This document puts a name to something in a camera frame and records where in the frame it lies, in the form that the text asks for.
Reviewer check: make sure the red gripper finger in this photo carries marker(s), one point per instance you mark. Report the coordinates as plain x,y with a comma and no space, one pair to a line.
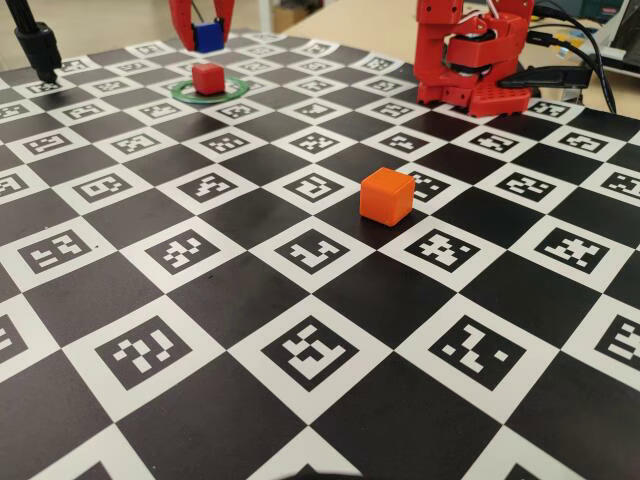
226,15
182,22

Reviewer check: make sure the orange cube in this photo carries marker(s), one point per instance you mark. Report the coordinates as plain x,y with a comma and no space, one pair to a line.
385,197

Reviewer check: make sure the white table leg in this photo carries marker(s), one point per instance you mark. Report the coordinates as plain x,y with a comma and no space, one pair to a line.
266,15

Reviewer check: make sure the grey white device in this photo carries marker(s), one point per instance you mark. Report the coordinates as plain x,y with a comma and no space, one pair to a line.
627,30

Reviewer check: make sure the black clamp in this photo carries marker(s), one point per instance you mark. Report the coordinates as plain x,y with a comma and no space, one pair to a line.
550,77

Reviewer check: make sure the cardboard box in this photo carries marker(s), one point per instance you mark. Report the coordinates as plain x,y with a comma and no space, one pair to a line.
287,15

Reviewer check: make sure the green box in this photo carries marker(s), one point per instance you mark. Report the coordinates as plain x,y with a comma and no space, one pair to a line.
600,7

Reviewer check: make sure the red cube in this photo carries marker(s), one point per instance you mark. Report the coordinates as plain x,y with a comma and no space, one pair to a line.
207,80

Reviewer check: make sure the blue cube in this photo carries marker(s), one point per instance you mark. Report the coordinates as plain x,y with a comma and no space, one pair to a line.
208,36

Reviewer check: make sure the black white marker mat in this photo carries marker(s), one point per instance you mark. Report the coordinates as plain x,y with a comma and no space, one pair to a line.
225,300

